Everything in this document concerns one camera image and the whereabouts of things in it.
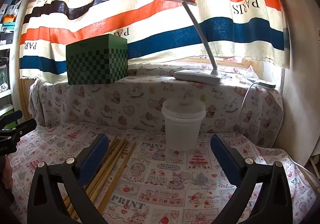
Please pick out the striped printed cloth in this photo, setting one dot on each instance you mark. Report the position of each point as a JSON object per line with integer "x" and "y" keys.
{"x": 175, "y": 26}

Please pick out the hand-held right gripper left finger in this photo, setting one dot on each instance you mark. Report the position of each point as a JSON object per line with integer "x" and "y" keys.
{"x": 96, "y": 156}

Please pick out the wooden frame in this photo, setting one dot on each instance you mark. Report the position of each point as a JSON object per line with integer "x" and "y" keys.
{"x": 25, "y": 94}

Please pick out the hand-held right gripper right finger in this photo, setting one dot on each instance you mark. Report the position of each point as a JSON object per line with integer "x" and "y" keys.
{"x": 225, "y": 156}

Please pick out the red print tablecloth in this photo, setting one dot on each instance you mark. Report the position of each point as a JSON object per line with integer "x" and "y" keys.
{"x": 175, "y": 176}

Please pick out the translucent plastic cup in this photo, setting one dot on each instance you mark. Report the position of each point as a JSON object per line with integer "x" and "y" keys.
{"x": 183, "y": 129}

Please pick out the bear print cloth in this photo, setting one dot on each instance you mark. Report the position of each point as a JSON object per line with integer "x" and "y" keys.
{"x": 112, "y": 104}

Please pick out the bundle of wooden chopsticks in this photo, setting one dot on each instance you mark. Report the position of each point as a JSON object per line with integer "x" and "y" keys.
{"x": 117, "y": 154}

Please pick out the storage shelf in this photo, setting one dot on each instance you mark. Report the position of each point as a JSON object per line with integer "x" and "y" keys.
{"x": 7, "y": 39}

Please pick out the green checkered box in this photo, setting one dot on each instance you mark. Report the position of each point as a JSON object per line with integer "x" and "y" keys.
{"x": 97, "y": 64}

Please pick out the white power strip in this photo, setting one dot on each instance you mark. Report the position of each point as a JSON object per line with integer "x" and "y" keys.
{"x": 263, "y": 84}

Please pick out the white desk lamp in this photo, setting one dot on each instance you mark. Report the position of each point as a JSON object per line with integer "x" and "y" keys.
{"x": 197, "y": 76}

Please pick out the person's left hand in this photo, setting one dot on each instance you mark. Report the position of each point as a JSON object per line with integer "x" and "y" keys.
{"x": 7, "y": 172}

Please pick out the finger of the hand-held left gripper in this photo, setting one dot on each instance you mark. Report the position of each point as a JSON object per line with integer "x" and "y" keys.
{"x": 22, "y": 127}
{"x": 13, "y": 116}

